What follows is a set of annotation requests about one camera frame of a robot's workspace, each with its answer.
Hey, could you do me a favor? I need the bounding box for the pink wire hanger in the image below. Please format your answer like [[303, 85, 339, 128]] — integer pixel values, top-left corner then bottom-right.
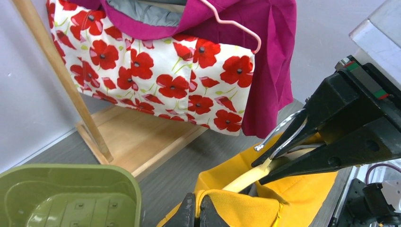
[[200, 0, 262, 54]]

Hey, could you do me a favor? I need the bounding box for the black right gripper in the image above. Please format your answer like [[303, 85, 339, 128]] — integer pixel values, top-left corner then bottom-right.
[[251, 56, 401, 184]]

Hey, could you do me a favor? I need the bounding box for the grey garment lining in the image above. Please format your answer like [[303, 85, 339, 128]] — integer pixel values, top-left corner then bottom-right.
[[106, 0, 187, 27]]

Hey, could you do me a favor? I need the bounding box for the cream plastic hanger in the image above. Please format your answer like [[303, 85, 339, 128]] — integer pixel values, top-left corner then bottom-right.
[[223, 108, 317, 193]]

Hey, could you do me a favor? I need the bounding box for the green plastic bin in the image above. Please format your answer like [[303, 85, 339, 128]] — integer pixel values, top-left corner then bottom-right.
[[0, 164, 142, 227]]

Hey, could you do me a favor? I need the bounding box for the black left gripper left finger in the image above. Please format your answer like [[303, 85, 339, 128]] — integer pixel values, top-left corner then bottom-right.
[[163, 193, 196, 227]]

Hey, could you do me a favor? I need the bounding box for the yellow pleated skirt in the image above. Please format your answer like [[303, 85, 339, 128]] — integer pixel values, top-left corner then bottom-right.
[[157, 131, 338, 227]]

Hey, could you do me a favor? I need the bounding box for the wooden clothes rack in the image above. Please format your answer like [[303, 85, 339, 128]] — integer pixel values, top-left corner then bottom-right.
[[13, 0, 206, 180]]

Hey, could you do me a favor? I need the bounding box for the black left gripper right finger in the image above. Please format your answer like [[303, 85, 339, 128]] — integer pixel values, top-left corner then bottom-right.
[[198, 195, 229, 227]]

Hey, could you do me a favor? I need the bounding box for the magenta dress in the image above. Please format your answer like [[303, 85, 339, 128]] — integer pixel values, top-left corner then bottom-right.
[[76, 0, 297, 138]]

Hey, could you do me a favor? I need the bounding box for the white red poppy garment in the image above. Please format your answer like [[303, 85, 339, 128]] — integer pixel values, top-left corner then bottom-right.
[[46, 0, 254, 136]]

